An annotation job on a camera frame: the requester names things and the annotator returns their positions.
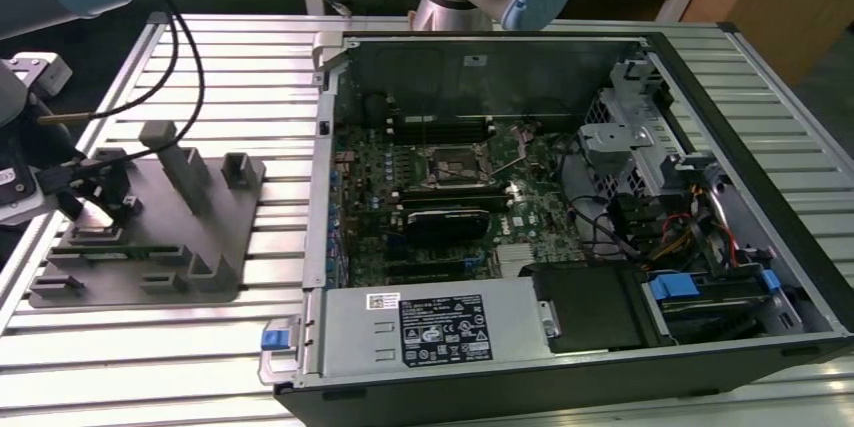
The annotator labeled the yellow orange wire bundle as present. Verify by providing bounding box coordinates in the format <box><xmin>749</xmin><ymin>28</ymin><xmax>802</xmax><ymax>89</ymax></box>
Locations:
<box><xmin>643</xmin><ymin>234</ymin><xmax>699</xmax><ymax>261</ymax></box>

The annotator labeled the blue case latch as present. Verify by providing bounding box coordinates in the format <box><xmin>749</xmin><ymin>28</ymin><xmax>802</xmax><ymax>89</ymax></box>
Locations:
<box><xmin>260</xmin><ymin>329</ymin><xmax>294</xmax><ymax>351</ymax></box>

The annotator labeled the hard disk in blue carrier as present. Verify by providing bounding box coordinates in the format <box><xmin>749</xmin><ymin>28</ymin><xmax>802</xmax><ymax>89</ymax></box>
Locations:
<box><xmin>643</xmin><ymin>270</ymin><xmax>768</xmax><ymax>343</ymax></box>

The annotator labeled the silver chipset heatsink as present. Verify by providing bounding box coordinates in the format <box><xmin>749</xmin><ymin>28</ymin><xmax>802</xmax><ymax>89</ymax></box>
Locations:
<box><xmin>496</xmin><ymin>244</ymin><xmax>535</xmax><ymax>278</ymax></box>

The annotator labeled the black graphics card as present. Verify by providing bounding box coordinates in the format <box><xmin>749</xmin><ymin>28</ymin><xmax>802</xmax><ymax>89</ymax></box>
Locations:
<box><xmin>403</xmin><ymin>206</ymin><xmax>495</xmax><ymax>251</ymax></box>

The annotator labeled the black open PC case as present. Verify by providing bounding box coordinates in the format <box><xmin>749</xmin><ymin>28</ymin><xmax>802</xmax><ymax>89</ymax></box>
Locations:
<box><xmin>270</xmin><ymin>29</ymin><xmax>854</xmax><ymax>427</ymax></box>

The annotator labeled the wooden cabinet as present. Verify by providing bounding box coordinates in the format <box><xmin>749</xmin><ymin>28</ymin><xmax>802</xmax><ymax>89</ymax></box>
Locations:
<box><xmin>680</xmin><ymin>0</ymin><xmax>854</xmax><ymax>91</ymax></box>

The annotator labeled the green motherboard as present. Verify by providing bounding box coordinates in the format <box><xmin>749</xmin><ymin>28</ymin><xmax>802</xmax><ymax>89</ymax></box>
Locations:
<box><xmin>329</xmin><ymin>111</ymin><xmax>601</xmax><ymax>288</ymax></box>

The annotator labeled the black wire bundle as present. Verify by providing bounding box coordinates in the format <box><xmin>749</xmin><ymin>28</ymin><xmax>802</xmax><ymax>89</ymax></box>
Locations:
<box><xmin>563</xmin><ymin>144</ymin><xmax>645</xmax><ymax>261</ymax></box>

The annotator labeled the CPU socket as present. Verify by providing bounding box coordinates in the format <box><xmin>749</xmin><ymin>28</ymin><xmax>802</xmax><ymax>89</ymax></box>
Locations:
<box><xmin>417</xmin><ymin>142</ymin><xmax>500</xmax><ymax>189</ymax></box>

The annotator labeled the grey parts rack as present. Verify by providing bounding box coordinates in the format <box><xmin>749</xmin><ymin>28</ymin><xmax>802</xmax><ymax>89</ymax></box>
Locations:
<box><xmin>26</xmin><ymin>119</ymin><xmax>266</xmax><ymax>309</ymax></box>

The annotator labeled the thin wire locking lever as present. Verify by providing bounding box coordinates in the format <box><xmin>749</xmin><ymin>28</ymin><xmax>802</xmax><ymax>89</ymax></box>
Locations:
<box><xmin>493</xmin><ymin>144</ymin><xmax>531</xmax><ymax>174</ymax></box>

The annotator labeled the silver CPU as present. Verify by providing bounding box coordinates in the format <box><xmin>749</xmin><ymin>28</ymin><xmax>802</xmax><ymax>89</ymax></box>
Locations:
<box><xmin>76</xmin><ymin>199</ymin><xmax>118</xmax><ymax>231</ymax></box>

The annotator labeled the black power supply label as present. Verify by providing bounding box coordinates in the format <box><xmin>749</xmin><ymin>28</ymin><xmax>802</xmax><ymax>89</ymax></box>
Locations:
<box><xmin>397</xmin><ymin>294</ymin><xmax>493</xmax><ymax>364</ymax></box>

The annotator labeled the silver metal disk bay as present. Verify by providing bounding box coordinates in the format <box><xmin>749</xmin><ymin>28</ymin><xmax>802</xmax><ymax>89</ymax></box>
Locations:
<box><xmin>573</xmin><ymin>57</ymin><xmax>695</xmax><ymax>198</ymax></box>

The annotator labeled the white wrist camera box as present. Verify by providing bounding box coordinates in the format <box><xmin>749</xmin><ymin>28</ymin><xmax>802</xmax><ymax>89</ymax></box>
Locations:
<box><xmin>0</xmin><ymin>51</ymin><xmax>73</xmax><ymax>96</ymax></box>

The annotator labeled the red wire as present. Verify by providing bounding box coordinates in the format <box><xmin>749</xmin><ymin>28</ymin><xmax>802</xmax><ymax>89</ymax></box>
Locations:
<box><xmin>723</xmin><ymin>226</ymin><xmax>743</xmax><ymax>268</ymax></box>

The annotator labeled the green RAM stick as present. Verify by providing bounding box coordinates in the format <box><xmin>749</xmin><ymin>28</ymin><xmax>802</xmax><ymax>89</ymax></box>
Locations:
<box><xmin>62</xmin><ymin>245</ymin><xmax>182</xmax><ymax>257</ymax></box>

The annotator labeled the silver power supply unit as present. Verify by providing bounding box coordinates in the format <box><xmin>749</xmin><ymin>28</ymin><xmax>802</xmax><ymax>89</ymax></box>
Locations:
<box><xmin>302</xmin><ymin>286</ymin><xmax>555</xmax><ymax>383</ymax></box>

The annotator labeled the black expansion slot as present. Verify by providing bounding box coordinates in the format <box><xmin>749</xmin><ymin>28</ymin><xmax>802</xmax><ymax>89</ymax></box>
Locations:
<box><xmin>385</xmin><ymin>261</ymin><xmax>499</xmax><ymax>282</ymax></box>

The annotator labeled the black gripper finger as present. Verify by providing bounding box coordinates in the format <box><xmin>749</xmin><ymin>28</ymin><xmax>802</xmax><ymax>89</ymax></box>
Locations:
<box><xmin>53</xmin><ymin>189</ymin><xmax>86</xmax><ymax>222</ymax></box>
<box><xmin>92</xmin><ymin>161</ymin><xmax>138</xmax><ymax>226</ymax></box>

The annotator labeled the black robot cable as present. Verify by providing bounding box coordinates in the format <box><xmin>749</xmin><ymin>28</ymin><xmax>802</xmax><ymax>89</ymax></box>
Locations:
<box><xmin>112</xmin><ymin>0</ymin><xmax>206</xmax><ymax>163</ymax></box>
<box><xmin>37</xmin><ymin>0</ymin><xmax>180</xmax><ymax>124</ymax></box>

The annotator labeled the black RAM slot bank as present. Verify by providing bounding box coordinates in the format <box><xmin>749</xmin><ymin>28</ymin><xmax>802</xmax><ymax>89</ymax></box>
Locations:
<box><xmin>392</xmin><ymin>114</ymin><xmax>493</xmax><ymax>144</ymax></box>
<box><xmin>397</xmin><ymin>185</ymin><xmax>512</xmax><ymax>212</ymax></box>

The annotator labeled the silver case handle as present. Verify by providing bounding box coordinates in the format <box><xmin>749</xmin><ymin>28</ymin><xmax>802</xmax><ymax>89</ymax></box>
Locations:
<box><xmin>256</xmin><ymin>316</ymin><xmax>301</xmax><ymax>386</ymax></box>

